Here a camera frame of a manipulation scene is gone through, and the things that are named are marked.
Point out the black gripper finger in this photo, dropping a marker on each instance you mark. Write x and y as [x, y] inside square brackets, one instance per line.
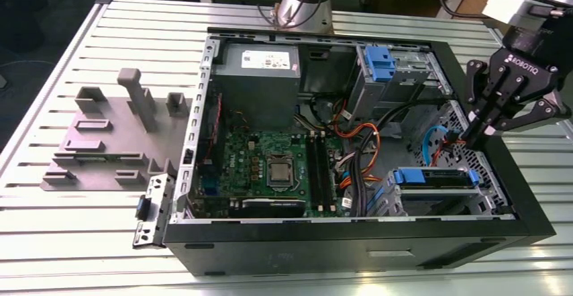
[489, 108]
[543, 111]

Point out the hard disk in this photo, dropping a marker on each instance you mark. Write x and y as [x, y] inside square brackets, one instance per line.
[409, 176]

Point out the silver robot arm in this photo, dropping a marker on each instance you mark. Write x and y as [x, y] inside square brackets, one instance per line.
[303, 7]

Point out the silver disk bay cage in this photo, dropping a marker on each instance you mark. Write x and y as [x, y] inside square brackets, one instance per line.
[441, 192]

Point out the silver optical drive bay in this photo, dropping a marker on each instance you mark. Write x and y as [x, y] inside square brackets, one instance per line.
[371, 91]

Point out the blue plastic bay latch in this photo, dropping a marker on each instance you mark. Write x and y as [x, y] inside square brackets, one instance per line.
[379, 64]

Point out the black RAM slot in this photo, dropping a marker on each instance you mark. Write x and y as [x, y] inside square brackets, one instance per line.
[314, 172]
[325, 172]

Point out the silver CPU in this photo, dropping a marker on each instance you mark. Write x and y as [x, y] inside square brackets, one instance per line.
[279, 172]

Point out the CPU socket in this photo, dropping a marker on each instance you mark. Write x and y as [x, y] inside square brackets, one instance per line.
[279, 186]

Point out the grey power supply unit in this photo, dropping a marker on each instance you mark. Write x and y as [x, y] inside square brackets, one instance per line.
[254, 91]

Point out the green motherboard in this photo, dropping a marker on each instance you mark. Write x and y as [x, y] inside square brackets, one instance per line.
[243, 148]

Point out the black graphics card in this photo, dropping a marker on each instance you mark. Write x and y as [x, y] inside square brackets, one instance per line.
[267, 207]

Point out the black PC case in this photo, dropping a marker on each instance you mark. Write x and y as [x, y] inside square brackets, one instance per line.
[313, 252]

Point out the grey parts rack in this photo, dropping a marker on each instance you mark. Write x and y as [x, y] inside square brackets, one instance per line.
[116, 148]

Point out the green RAM stick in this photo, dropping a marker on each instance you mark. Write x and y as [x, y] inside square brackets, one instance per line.
[98, 158]

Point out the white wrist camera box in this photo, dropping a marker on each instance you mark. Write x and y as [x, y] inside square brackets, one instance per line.
[505, 7]

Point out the silver expansion slot bracket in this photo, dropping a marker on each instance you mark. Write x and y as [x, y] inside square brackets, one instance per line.
[154, 188]

